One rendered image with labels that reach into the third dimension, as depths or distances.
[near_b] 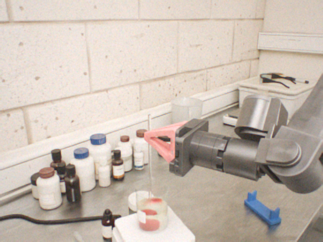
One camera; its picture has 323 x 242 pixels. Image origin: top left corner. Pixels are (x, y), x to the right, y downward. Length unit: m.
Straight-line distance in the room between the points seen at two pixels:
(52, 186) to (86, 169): 0.10
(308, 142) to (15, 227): 0.65
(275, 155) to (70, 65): 0.71
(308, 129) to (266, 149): 0.06
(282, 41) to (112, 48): 1.09
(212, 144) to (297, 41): 1.42
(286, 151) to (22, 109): 0.72
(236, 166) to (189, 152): 0.08
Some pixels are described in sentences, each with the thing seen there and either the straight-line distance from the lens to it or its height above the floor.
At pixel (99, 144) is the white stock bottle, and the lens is 0.88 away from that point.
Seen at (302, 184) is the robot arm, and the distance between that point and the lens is 0.43.
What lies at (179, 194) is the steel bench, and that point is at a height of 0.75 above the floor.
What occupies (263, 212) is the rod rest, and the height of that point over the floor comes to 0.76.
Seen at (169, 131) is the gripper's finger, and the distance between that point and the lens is 0.47.
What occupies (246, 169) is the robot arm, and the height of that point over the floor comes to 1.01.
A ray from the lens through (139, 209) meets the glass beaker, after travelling 0.56.
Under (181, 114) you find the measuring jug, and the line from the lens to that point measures 1.13.
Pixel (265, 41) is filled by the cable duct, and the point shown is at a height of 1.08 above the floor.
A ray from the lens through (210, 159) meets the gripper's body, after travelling 0.45.
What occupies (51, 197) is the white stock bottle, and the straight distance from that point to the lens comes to 0.82.
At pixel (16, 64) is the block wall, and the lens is 0.89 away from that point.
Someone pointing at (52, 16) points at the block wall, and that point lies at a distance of 0.93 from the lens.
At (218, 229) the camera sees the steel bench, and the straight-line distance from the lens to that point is 0.74.
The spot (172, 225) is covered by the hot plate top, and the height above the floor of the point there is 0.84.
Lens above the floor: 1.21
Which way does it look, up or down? 20 degrees down
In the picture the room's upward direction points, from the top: straight up
